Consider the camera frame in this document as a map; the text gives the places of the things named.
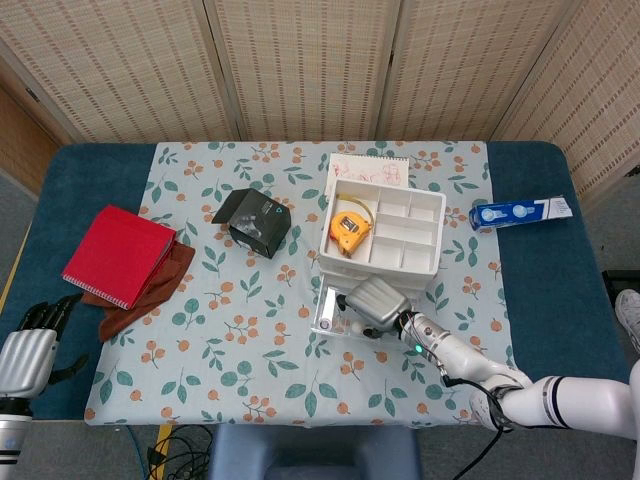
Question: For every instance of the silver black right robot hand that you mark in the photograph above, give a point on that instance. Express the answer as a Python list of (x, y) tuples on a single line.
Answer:
[(377, 302)]

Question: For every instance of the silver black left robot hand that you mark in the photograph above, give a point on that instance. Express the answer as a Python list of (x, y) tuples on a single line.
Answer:
[(27, 360)]

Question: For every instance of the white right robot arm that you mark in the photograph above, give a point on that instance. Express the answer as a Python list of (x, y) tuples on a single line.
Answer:
[(575, 395)]

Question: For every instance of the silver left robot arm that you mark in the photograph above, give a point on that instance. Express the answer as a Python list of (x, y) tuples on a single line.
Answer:
[(12, 435)]

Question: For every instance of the white drawer organizer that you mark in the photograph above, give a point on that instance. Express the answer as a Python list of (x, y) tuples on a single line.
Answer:
[(400, 220)]

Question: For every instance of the black cardboard box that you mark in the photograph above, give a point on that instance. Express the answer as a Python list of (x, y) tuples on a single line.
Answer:
[(265, 235)]

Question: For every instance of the blue white toothpaste box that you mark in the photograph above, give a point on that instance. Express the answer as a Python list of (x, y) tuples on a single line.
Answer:
[(510, 212)]

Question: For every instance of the grey round disc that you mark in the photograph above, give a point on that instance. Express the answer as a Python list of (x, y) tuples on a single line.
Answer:
[(325, 324)]

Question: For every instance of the yellow tape measure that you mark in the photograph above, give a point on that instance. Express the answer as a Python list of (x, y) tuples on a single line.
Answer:
[(347, 227)]

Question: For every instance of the white spiral sketch pad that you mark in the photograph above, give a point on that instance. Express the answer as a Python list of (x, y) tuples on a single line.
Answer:
[(370, 167)]

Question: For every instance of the floral printed tablecloth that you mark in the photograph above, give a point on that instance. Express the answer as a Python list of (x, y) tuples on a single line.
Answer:
[(250, 360)]

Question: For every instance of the red spiral notebook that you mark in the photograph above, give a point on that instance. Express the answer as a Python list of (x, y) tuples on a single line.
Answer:
[(120, 250)]

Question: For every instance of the brown cloth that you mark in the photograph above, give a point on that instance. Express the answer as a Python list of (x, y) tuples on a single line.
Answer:
[(160, 290)]

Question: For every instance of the blue chair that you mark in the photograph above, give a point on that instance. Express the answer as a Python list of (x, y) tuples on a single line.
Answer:
[(310, 450)]

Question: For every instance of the beige woven folding screen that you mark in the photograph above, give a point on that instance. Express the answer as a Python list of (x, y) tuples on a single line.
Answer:
[(300, 65)]

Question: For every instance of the white sneaker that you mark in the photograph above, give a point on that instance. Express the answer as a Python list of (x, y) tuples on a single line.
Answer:
[(631, 312)]

